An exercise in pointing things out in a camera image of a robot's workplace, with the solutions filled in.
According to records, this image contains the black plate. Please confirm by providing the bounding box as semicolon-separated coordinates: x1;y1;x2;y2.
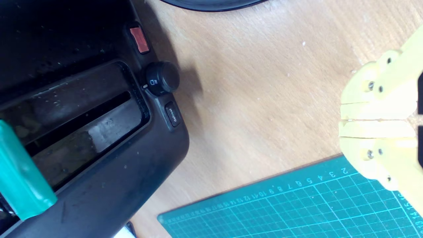
160;0;265;12

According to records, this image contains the black two-slot toaster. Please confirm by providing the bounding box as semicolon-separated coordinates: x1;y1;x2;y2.
0;0;190;238

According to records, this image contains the green cutting mat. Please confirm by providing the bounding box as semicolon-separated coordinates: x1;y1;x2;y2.
158;154;423;238

